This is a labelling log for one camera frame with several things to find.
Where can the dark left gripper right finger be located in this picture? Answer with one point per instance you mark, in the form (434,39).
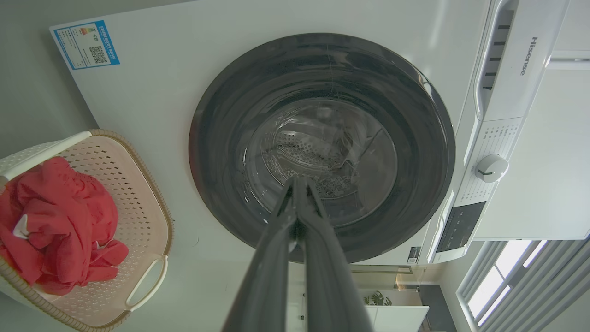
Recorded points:
(332,286)

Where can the white front-load washing machine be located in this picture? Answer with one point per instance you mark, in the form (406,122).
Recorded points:
(161,115)

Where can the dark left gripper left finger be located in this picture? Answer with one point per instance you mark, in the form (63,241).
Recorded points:
(269,276)

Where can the white washer control knob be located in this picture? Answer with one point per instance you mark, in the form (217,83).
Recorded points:
(491,168)

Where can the black washer display panel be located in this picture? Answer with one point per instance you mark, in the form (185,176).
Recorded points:
(461,226)

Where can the white cabinet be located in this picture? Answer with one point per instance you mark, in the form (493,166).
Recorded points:
(396,319)

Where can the window with grey frame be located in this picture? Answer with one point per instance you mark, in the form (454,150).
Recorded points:
(530,276)

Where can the white detergent drawer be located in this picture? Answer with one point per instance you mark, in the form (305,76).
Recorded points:
(530,55)

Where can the white plastic laundry basket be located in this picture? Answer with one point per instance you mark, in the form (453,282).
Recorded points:
(138,193)

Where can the green potted plant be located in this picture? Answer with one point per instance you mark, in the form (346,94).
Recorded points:
(377,299)

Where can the small text warning sticker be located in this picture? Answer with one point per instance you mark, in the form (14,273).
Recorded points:
(414,255)

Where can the red garment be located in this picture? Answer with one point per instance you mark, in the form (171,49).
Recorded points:
(60,221)

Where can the blue energy label sticker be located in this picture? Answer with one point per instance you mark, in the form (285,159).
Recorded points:
(85,45)

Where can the round black washer door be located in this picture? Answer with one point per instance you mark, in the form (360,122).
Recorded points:
(221,138)

